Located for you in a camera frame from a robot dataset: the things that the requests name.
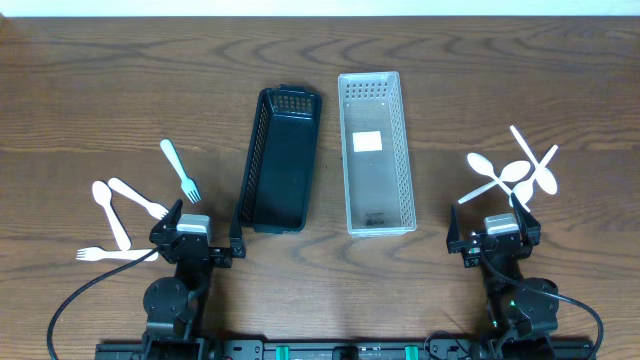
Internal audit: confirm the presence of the white fork basket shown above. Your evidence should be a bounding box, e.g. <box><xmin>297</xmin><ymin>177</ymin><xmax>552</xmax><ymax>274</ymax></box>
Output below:
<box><xmin>160</xmin><ymin>139</ymin><xmax>202</xmax><ymax>204</ymax></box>

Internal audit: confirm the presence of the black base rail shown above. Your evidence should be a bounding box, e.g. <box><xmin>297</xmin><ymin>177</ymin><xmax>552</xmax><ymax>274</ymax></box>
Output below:
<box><xmin>94</xmin><ymin>336</ymin><xmax>593</xmax><ymax>360</ymax></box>

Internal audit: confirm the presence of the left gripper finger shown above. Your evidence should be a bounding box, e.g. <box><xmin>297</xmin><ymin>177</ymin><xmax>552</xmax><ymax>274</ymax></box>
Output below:
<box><xmin>158</xmin><ymin>199</ymin><xmax>183</xmax><ymax>231</ymax></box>
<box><xmin>229</xmin><ymin>204</ymin><xmax>246</xmax><ymax>258</ymax></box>

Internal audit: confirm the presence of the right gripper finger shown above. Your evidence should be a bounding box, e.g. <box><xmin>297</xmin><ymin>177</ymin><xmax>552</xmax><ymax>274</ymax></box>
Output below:
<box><xmin>510</xmin><ymin>192</ymin><xmax>538</xmax><ymax>233</ymax></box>
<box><xmin>446</xmin><ymin>205</ymin><xmax>460</xmax><ymax>245</ymax></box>

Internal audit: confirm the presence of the white label in basket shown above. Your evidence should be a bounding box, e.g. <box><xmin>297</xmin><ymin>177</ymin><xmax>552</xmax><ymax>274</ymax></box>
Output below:
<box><xmin>352</xmin><ymin>131</ymin><xmax>382</xmax><ymax>153</ymax></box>

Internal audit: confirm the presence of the white spoon bowl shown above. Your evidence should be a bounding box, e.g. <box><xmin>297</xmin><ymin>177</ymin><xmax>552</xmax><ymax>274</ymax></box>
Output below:
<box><xmin>509</xmin><ymin>145</ymin><xmax>558</xmax><ymax>207</ymax></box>

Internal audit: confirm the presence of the clear plastic mesh basket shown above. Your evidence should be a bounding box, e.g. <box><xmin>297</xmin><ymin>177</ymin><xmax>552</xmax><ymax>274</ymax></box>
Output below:
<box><xmin>338</xmin><ymin>71</ymin><xmax>417</xmax><ymax>237</ymax></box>

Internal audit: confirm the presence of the black plastic mesh basket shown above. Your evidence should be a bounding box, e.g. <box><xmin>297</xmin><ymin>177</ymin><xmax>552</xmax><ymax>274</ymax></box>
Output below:
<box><xmin>237</xmin><ymin>85</ymin><xmax>322</xmax><ymax>234</ymax></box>

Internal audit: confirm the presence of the white spoon pointing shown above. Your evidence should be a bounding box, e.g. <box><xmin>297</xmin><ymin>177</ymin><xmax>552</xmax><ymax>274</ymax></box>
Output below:
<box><xmin>458</xmin><ymin>158</ymin><xmax>531</xmax><ymax>204</ymax></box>

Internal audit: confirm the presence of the white spoon with upper handle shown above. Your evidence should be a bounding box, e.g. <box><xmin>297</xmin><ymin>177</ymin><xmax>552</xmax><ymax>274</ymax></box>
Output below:
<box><xmin>510</xmin><ymin>125</ymin><xmax>558</xmax><ymax>195</ymax></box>

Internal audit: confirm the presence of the white spoon pile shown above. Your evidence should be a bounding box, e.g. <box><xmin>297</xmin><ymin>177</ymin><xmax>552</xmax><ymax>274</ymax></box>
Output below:
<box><xmin>467</xmin><ymin>153</ymin><xmax>512</xmax><ymax>196</ymax></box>

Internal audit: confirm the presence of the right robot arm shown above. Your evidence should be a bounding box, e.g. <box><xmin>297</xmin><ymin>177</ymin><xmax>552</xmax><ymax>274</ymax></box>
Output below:
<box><xmin>446</xmin><ymin>197</ymin><xmax>559</xmax><ymax>359</ymax></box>

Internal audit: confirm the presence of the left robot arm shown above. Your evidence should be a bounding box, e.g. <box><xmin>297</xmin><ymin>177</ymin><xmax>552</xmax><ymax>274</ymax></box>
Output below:
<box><xmin>141</xmin><ymin>199</ymin><xmax>246</xmax><ymax>360</ymax></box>

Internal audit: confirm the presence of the white fork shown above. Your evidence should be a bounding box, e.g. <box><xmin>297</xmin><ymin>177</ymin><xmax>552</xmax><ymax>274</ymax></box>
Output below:
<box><xmin>107</xmin><ymin>178</ymin><xmax>168</xmax><ymax>220</ymax></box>
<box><xmin>91</xmin><ymin>181</ymin><xmax>132</xmax><ymax>251</ymax></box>
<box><xmin>76</xmin><ymin>247</ymin><xmax>151</xmax><ymax>262</ymax></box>

